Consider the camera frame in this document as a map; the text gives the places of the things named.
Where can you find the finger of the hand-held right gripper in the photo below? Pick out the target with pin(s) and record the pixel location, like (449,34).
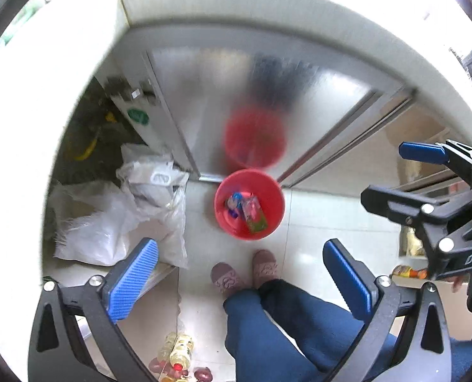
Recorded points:
(395,203)
(421,151)

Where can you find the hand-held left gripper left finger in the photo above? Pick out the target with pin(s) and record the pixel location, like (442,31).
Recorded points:
(132,278)

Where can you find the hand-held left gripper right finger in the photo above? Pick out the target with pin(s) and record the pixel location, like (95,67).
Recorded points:
(347,282)

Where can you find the clear bottle with green label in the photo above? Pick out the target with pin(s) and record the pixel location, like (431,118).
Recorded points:
(253,215)

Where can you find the red plastic bucket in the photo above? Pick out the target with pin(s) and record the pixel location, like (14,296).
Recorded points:
(267,191)

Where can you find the blue and pink wrapper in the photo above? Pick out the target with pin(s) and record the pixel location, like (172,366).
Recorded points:
(234,203)

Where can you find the person's right hand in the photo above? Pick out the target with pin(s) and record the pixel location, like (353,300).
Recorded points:
(458,284)

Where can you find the yellow packet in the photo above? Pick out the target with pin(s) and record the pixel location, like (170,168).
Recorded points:
(411,240)

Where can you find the person's right leg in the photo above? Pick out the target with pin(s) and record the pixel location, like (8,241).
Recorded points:
(319,314)

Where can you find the person's leg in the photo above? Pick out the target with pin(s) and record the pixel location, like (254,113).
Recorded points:
(259,338)
(319,314)

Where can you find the stainless steel cabinet door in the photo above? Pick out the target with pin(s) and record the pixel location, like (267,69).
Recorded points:
(204,99)
(363,127)

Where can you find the orange snack packet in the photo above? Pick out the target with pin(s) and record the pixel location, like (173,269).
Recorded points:
(409,272)

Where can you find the white woven sack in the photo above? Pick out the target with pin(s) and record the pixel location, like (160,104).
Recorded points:
(96,227)

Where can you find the person's right slipper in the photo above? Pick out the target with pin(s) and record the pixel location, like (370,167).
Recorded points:
(265,266)

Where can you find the person's slipper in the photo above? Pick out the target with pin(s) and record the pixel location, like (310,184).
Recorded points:
(226,278)
(265,266)

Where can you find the yellow oil bottle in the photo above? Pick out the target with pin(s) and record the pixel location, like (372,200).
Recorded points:
(178,350)

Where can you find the red round object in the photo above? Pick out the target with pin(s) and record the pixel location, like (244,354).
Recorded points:
(204,375)
(156,366)

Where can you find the white plastic sack with label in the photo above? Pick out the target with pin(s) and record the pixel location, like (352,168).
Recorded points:
(156,191)

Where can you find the person's left slipper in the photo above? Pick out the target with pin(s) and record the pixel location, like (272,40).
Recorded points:
(226,278)

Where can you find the person's left leg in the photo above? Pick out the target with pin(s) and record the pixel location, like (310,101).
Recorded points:
(259,338)

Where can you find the green round sticker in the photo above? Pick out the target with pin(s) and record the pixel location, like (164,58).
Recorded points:
(138,117)

